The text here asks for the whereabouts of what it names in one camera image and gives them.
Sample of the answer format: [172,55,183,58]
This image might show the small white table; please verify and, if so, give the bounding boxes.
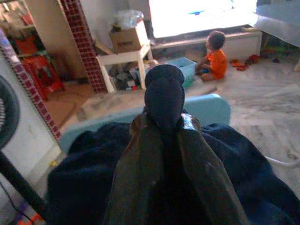
[96,43,154,93]

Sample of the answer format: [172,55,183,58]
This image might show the pale covered table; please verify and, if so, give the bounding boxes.
[254,0,300,71]

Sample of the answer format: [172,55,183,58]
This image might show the brown cardboard sheet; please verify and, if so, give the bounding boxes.
[44,83,94,128]

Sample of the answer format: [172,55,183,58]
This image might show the white low bench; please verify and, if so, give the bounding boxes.
[151,30,263,61]

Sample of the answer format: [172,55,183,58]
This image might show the child in orange shirt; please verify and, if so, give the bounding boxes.
[195,30,228,82]

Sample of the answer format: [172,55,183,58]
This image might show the navy blue garment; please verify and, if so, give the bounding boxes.
[45,120,300,225]

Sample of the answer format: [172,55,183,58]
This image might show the light blue plastic bin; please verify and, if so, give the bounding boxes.
[165,57,196,89]

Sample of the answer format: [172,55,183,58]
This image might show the black standing fan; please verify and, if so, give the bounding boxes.
[0,75,47,221]

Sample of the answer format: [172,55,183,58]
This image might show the red plastic stool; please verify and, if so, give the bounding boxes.
[22,55,66,99]

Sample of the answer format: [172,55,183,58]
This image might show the pale folding table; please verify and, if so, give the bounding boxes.
[58,93,300,167]

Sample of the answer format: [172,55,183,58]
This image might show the brown cardboard box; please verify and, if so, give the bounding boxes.
[109,21,150,54]

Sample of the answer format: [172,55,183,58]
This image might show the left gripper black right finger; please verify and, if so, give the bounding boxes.
[165,64,250,225]

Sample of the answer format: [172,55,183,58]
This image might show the red orange toys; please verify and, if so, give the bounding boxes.
[229,54,261,71]

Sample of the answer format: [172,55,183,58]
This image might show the orange purple toy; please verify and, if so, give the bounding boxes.
[17,201,45,225]

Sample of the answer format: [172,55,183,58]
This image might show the beige cabinet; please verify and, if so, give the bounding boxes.
[0,0,83,79]

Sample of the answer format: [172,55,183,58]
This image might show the clear plastic bag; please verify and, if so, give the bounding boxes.
[112,9,145,30]

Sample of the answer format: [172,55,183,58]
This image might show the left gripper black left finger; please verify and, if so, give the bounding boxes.
[103,64,166,225]

